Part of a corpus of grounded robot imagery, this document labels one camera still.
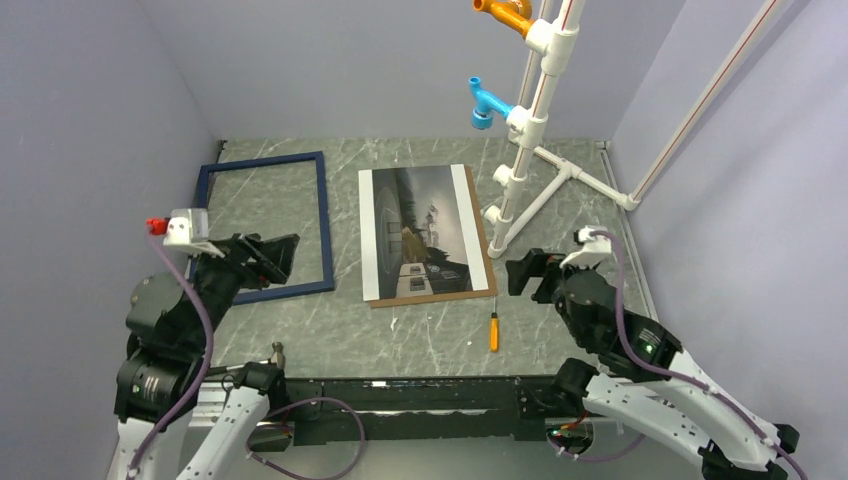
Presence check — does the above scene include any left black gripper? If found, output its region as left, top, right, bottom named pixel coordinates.
left=185, top=229, right=298, bottom=350

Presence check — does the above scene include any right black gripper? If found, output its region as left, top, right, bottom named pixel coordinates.
left=505, top=246, right=598, bottom=347

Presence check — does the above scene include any blue picture frame with photo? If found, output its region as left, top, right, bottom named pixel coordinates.
left=194, top=151, right=336, bottom=305

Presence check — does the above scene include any brown fibreboard backing board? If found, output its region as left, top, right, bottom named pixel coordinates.
left=366, top=164, right=499, bottom=310

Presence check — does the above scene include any yellow handled screwdriver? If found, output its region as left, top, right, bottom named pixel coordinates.
left=489, top=297, right=500, bottom=353

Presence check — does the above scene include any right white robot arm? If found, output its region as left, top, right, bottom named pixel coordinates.
left=506, top=249, right=805, bottom=479

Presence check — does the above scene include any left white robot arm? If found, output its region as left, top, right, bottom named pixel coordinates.
left=114, top=227, right=299, bottom=479

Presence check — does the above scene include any white PVC pipe stand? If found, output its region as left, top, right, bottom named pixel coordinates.
left=483, top=1, right=628, bottom=259

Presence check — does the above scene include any white diagonal PVC pole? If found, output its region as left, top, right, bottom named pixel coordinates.
left=626, top=0, right=792, bottom=211

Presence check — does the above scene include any blue pipe fitting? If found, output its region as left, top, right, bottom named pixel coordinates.
left=468, top=76, right=514, bottom=130

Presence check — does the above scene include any orange pipe fitting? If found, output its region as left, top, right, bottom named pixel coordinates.
left=472, top=0, right=535, bottom=39

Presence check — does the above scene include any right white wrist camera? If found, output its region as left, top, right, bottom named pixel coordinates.
left=559, top=226, right=613, bottom=270

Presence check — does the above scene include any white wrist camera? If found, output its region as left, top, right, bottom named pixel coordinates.
left=559, top=226, right=613, bottom=270
left=146, top=208, right=224, bottom=258

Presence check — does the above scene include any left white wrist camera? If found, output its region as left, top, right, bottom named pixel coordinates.
left=146, top=208, right=224, bottom=258

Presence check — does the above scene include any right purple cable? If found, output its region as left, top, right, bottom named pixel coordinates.
left=546, top=228, right=811, bottom=480

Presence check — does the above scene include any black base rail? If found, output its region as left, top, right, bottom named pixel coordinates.
left=248, top=375, right=587, bottom=452

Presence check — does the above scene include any aluminium extrusion frame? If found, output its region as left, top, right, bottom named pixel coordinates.
left=105, top=376, right=727, bottom=480

